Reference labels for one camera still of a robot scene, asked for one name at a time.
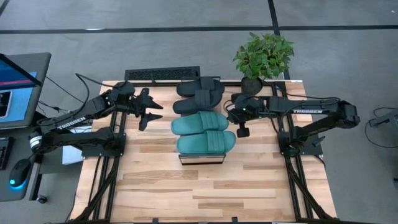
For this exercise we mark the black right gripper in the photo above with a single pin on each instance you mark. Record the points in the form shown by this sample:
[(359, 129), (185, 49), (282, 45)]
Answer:
[(253, 109)]

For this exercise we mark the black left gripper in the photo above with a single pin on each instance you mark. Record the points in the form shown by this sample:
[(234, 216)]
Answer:
[(136, 104)]

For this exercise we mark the black slide sandal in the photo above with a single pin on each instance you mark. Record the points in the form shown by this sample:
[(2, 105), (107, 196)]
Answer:
[(192, 87), (189, 105)]

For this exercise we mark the green slide sandal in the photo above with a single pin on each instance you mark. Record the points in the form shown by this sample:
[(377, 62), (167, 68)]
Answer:
[(199, 123), (205, 142)]

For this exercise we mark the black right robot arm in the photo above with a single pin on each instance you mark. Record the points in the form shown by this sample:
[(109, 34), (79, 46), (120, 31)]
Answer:
[(311, 107)]

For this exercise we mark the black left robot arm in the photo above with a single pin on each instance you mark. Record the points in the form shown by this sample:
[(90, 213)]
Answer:
[(71, 119)]

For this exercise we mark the black keyboard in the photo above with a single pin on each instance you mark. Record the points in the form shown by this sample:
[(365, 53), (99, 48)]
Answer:
[(161, 74), (5, 152)]

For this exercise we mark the green potted plant black pot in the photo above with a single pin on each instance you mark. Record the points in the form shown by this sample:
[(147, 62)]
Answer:
[(264, 56)]

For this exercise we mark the white paper sheet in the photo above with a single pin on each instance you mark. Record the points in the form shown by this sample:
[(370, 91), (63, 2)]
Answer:
[(71, 157)]

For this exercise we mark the computer monitor with blue screen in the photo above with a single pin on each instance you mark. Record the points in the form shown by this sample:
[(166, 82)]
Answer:
[(25, 102)]

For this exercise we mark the grey side desk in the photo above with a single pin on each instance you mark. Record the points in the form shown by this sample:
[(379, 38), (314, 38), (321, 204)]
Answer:
[(21, 143)]

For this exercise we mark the black caster wheel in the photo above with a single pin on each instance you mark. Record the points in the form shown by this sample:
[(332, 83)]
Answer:
[(42, 199)]

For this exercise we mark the black computer mouse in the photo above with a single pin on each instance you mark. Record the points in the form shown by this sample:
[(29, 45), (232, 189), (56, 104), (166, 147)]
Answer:
[(19, 172)]

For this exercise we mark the grey floor device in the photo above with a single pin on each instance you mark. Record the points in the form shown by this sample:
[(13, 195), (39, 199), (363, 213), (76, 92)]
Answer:
[(385, 118)]

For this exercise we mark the black metal table frame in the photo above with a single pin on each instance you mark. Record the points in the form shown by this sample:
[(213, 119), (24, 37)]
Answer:
[(231, 83)]

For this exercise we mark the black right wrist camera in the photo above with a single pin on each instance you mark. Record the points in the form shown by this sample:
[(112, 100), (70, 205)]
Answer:
[(243, 130)]

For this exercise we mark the wooden shelf with black frame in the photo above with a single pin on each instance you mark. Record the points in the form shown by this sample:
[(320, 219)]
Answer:
[(202, 159)]

